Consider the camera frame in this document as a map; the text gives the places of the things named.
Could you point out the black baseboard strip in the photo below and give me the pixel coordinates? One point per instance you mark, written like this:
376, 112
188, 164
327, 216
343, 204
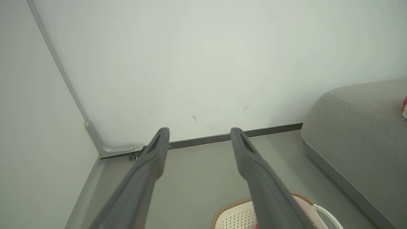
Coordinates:
270, 129

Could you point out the small black caster wheel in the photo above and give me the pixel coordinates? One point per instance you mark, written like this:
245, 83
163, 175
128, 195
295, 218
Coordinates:
135, 156

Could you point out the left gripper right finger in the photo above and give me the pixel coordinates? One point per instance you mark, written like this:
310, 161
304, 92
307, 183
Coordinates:
267, 197

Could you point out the grey floor skirting strip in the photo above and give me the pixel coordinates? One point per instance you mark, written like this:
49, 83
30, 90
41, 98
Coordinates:
86, 194

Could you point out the grey fabric sofa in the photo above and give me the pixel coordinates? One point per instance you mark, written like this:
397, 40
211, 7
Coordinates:
359, 133

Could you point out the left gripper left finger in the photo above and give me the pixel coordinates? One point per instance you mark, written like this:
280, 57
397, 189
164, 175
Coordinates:
140, 184

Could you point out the cream perforated laundry basket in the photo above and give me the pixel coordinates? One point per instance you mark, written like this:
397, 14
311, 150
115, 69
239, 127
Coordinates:
235, 216

